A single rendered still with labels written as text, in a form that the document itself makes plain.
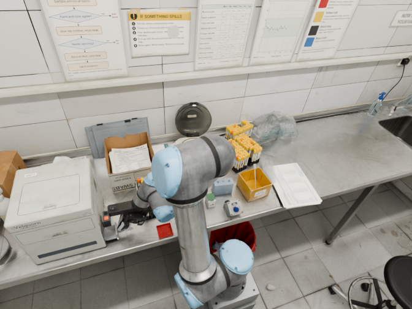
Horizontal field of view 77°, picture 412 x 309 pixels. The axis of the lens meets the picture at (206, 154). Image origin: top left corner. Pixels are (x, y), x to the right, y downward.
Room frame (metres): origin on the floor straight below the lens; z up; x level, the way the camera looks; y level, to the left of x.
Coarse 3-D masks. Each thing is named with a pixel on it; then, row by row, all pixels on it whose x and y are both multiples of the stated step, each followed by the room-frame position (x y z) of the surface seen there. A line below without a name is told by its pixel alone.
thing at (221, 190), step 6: (216, 180) 0.89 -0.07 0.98; (222, 180) 0.90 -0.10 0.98; (228, 180) 0.90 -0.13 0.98; (216, 186) 0.86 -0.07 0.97; (222, 186) 0.87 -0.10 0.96; (228, 186) 0.88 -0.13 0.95; (216, 192) 0.86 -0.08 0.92; (222, 192) 0.87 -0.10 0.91; (228, 192) 0.88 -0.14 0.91; (216, 198) 0.85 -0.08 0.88; (222, 198) 0.86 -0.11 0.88
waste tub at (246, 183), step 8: (256, 168) 1.01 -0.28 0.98; (240, 176) 0.94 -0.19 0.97; (248, 176) 0.99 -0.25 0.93; (256, 176) 1.02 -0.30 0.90; (264, 176) 0.97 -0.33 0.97; (240, 184) 0.93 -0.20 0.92; (248, 184) 0.97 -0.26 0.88; (256, 184) 0.98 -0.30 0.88; (264, 184) 0.95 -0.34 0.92; (272, 184) 0.91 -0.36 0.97; (248, 192) 0.86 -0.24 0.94; (256, 192) 0.86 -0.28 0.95; (264, 192) 0.89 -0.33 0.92; (248, 200) 0.85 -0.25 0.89
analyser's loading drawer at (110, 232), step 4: (116, 224) 0.62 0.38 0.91; (104, 228) 0.60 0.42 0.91; (108, 228) 0.60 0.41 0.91; (112, 228) 0.60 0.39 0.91; (116, 228) 0.59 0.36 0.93; (104, 232) 0.58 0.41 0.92; (108, 232) 0.58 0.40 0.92; (112, 232) 0.58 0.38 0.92; (116, 232) 0.57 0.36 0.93; (104, 236) 0.56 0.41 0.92; (108, 236) 0.56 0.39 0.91; (112, 236) 0.56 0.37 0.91; (116, 236) 0.56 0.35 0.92
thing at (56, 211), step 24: (48, 168) 0.70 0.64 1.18; (72, 168) 0.71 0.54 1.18; (24, 192) 0.57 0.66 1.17; (48, 192) 0.58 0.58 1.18; (72, 192) 0.59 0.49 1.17; (96, 192) 0.69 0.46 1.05; (24, 216) 0.47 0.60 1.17; (48, 216) 0.48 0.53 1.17; (72, 216) 0.50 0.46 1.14; (96, 216) 0.55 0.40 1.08; (24, 240) 0.43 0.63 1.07; (48, 240) 0.46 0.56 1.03; (72, 240) 0.49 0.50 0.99; (96, 240) 0.52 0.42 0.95
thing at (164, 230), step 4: (164, 224) 0.67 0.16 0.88; (168, 224) 0.67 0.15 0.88; (156, 228) 0.64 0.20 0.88; (160, 228) 0.65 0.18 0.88; (164, 228) 0.65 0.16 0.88; (168, 228) 0.65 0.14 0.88; (160, 232) 0.62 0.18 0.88; (164, 232) 0.63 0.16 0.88; (168, 232) 0.63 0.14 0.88; (172, 232) 0.63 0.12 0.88; (160, 236) 0.61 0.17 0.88; (164, 236) 0.60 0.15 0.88; (168, 236) 0.61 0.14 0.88
